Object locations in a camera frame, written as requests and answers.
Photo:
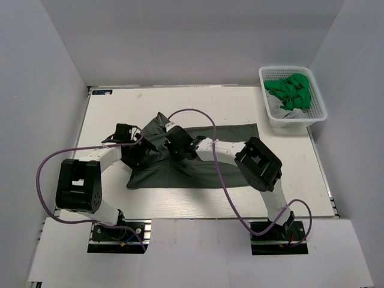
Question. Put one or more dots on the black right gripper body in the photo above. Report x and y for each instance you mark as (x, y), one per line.
(177, 152)

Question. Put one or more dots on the white plastic mesh basket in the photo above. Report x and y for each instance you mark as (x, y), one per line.
(316, 112)

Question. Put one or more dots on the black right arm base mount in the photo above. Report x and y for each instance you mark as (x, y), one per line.
(273, 244)

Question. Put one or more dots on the blue label sticker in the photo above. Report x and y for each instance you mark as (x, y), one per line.
(102, 92)

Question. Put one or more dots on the green t-shirt in basket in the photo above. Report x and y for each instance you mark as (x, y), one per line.
(293, 92)

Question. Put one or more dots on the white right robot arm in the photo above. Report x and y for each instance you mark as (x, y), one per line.
(259, 166)

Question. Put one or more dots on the dark grey t-shirt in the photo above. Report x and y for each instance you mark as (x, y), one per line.
(159, 170)

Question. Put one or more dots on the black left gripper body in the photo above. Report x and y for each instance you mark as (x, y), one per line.
(137, 153)

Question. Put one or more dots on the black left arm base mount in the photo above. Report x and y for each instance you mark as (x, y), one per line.
(120, 241)

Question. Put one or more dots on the light grey t-shirt in basket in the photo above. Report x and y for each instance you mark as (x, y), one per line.
(276, 111)

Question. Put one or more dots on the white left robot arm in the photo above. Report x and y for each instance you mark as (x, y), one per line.
(79, 186)

